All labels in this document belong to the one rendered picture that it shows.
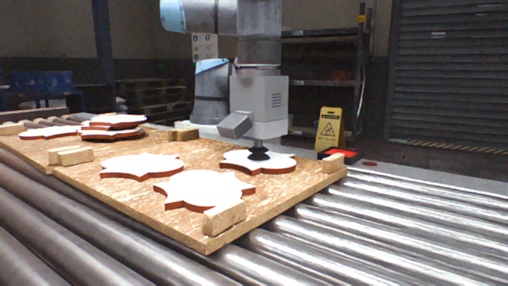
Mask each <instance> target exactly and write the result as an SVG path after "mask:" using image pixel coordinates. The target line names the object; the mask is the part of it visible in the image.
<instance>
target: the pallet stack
mask: <svg viewBox="0 0 508 286"><path fill-rule="evenodd" d="M172 81H177V85H172ZM115 83H116V97H117V98H122V99H124V100H125V102H124V103H122V104H124V105H125V106H126V107H127V110H126V111H124V112H125V113H127V114H128V115H129V116H146V118H147V123H152V124H157V125H162V126H172V125H174V123H170V124H167V125H166V123H168V122H172V119H176V118H177V120H176V121H177V122H178V121H180V120H183V121H184V115H183V110H185V109H190V108H191V101H184V94H186V90H185V89H186V86H182V85H184V79H172V78H171V79H168V78H148V79H121V80H115ZM117 83H120V87H119V88H117ZM174 89H178V93H175V94H173V93H174ZM117 92H119V94H117ZM130 92H131V94H130ZM172 96H177V97H175V98H176V101H174V100H172ZM176 104H183V107H176V106H175V105H176ZM171 112H175V115H171Z"/></svg>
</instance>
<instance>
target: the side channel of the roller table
mask: <svg viewBox="0 0 508 286"><path fill-rule="evenodd" d="M65 115H70V112H69V108H68V107H50V108H42V109H32V110H16V111H7V112H0V126H1V125H2V124H3V123H9V122H10V123H16V124H17V123H18V121H20V120H30V121H33V120H34V119H37V118H42V119H48V118H49V117H61V116H65Z"/></svg>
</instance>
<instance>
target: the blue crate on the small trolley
mask: <svg viewBox="0 0 508 286"><path fill-rule="evenodd" d="M9 73H11V75H10V76H11V80H12V85H13V86H12V90H11V91H14V92H64V91H72V90H73V89H74V87H75V86H74V85H73V80H72V78H73V73H72V71H33V72H9Z"/></svg>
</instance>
